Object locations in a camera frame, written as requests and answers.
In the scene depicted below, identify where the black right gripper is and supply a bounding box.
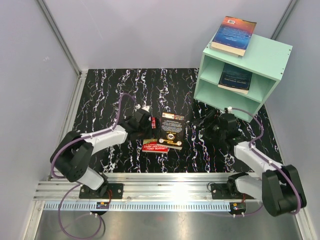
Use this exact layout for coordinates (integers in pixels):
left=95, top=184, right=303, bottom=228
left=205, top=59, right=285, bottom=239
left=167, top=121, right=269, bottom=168
left=191, top=110, right=226, bottom=142

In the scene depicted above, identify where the black paperback book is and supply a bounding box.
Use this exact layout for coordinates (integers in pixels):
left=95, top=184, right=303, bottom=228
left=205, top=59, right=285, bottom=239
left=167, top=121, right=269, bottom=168
left=157, top=112, right=186, bottom=150

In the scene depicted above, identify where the red treehouse book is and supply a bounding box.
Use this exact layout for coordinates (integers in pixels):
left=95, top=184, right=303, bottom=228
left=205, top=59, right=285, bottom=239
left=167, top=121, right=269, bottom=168
left=142, top=137, right=169, bottom=154

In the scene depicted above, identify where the dark blue paperback book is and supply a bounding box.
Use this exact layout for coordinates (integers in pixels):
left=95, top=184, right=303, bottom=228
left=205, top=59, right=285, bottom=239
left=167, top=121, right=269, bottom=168
left=218, top=63, right=253, bottom=95

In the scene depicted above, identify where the blue orange sunset book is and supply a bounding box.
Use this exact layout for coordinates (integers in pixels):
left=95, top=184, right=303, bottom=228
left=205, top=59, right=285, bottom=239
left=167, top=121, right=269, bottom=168
left=210, top=16, right=257, bottom=55

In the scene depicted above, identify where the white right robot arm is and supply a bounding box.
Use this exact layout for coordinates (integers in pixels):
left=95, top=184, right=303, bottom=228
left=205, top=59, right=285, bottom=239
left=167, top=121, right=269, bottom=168
left=192, top=107, right=307, bottom=217

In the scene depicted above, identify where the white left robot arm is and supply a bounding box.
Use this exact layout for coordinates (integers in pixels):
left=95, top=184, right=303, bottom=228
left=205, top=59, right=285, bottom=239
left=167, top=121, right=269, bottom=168
left=50, top=109, right=160, bottom=199

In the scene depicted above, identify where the mint green wooden shelf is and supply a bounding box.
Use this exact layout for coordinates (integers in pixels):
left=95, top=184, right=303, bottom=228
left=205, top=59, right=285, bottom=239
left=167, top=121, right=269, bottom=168
left=193, top=34, right=293, bottom=122

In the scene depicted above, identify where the black marbled table mat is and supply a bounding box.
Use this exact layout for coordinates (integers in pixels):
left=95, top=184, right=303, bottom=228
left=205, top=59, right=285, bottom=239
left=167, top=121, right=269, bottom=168
left=62, top=68, right=286, bottom=174

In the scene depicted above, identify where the right control board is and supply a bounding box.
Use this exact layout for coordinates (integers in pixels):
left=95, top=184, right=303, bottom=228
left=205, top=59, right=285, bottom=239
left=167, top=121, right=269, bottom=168
left=229, top=202, right=247, bottom=215

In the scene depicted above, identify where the control board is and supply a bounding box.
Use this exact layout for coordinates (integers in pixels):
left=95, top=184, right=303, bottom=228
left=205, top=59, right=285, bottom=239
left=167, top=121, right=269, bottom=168
left=96, top=202, right=110, bottom=210
left=229, top=202, right=247, bottom=215

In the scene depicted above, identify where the left control board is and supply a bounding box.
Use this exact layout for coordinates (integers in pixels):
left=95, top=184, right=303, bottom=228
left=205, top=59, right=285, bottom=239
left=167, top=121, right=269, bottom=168
left=96, top=202, right=110, bottom=210

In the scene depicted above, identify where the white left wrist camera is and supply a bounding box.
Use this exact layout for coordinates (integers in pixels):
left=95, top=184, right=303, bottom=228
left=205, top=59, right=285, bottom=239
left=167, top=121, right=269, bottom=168
left=134, top=104, right=152, bottom=115

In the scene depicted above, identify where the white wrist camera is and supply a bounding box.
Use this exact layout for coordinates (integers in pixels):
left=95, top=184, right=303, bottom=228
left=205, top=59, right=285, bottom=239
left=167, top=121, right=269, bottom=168
left=134, top=104, right=152, bottom=115
left=224, top=106, right=233, bottom=115

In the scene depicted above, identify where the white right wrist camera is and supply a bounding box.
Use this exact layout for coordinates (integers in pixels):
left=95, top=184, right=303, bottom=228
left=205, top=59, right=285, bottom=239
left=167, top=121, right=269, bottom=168
left=224, top=106, right=233, bottom=115

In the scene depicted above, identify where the aluminium mounting rail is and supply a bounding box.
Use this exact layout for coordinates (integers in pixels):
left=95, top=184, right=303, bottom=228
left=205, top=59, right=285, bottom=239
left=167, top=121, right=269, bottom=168
left=33, top=172, right=236, bottom=203

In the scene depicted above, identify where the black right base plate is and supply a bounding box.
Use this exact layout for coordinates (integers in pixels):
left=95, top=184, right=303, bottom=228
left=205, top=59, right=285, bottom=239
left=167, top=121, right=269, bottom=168
left=206, top=182, right=254, bottom=200

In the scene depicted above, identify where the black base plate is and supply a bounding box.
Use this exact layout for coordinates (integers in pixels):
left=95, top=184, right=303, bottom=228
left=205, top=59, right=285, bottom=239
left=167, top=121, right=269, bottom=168
left=79, top=183, right=124, bottom=200
left=206, top=182, right=254, bottom=200

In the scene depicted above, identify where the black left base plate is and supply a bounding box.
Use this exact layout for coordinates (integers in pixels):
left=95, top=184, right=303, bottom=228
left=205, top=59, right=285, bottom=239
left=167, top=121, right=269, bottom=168
left=79, top=183, right=124, bottom=200

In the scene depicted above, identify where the left aluminium frame post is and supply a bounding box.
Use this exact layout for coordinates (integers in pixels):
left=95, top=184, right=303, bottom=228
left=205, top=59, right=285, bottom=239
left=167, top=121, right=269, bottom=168
left=35, top=0, right=82, bottom=77

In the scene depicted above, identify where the aluminium frame post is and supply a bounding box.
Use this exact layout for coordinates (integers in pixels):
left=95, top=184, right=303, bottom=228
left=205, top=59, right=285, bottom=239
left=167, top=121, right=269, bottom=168
left=35, top=0, right=82, bottom=77
left=270, top=0, right=300, bottom=41

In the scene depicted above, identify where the white slotted cable duct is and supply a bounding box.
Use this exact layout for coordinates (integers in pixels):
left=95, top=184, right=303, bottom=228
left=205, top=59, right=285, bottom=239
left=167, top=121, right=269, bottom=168
left=44, top=201, right=230, bottom=212

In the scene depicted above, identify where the right aluminium frame post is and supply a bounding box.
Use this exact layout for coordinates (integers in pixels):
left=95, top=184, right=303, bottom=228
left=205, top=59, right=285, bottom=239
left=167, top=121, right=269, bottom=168
left=270, top=0, right=300, bottom=41

